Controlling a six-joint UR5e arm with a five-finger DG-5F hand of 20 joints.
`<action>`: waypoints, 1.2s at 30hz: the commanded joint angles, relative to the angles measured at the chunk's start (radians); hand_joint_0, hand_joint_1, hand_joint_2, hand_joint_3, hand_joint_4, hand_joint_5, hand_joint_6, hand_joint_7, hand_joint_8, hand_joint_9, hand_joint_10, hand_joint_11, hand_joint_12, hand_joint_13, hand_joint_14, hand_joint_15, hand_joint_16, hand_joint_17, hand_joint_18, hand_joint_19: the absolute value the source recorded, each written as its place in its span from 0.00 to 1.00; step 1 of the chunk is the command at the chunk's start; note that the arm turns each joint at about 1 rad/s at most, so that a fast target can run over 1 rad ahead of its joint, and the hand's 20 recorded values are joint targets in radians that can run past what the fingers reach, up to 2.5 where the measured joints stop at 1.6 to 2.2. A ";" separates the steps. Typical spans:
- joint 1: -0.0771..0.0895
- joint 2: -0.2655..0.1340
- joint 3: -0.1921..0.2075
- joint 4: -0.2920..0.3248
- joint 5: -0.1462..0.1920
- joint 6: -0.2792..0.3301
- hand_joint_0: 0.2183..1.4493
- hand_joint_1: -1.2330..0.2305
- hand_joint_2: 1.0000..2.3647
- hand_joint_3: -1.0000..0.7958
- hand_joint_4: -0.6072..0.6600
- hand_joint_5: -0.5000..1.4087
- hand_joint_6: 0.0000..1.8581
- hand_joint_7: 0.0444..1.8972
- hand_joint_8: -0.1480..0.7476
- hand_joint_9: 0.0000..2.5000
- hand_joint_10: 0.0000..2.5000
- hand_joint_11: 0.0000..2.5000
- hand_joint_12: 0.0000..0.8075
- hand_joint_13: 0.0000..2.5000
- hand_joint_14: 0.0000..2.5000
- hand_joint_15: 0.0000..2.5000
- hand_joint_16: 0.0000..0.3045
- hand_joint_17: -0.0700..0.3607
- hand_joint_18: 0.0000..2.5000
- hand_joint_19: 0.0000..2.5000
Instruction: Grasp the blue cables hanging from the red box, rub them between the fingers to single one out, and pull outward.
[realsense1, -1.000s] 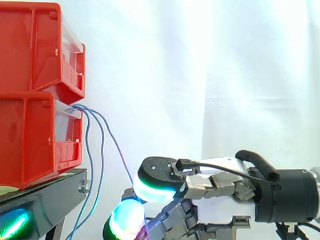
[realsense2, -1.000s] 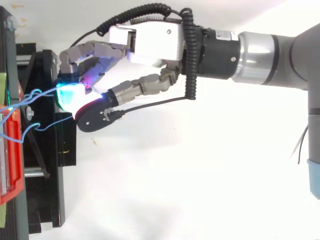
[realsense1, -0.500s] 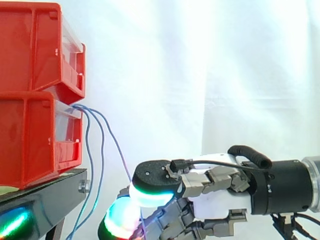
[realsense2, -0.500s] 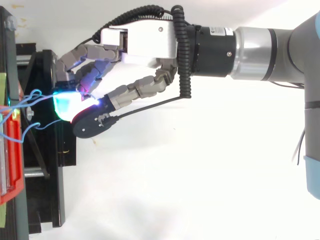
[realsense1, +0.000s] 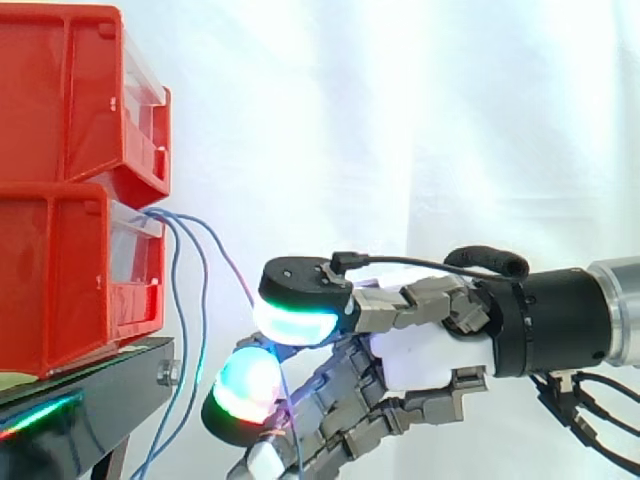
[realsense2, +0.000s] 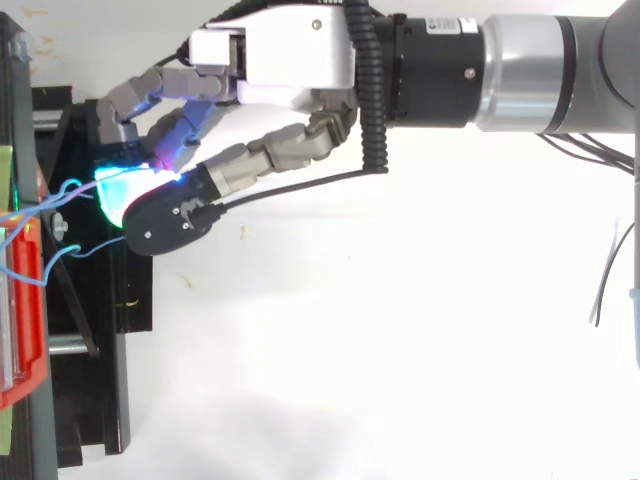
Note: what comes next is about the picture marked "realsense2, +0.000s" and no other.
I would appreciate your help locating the red bin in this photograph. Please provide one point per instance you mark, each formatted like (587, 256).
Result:
(22, 310)

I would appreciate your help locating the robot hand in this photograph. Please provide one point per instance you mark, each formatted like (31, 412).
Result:
(295, 50)

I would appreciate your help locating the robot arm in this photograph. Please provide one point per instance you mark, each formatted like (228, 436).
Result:
(525, 70)

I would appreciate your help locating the black stand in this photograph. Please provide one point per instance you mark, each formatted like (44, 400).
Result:
(85, 280)

